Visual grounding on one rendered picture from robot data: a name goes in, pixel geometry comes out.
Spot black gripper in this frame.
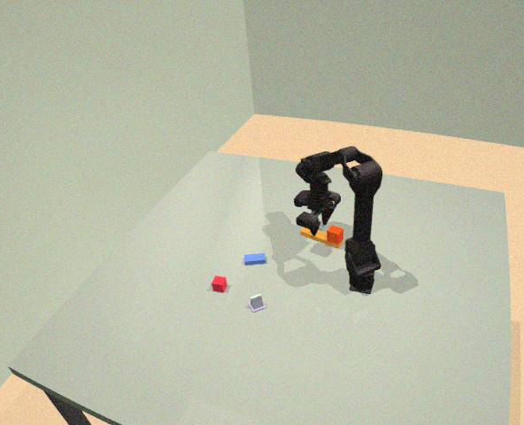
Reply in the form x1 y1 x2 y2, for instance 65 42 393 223
297 190 341 236

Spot blue rectangular block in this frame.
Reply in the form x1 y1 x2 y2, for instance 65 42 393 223
244 253 266 266

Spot orange bar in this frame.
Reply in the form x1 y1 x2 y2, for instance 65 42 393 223
300 225 343 249

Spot small red block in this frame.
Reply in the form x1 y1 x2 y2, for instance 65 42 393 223
212 275 227 293

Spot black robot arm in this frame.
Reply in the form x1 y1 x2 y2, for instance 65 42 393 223
294 146 382 294

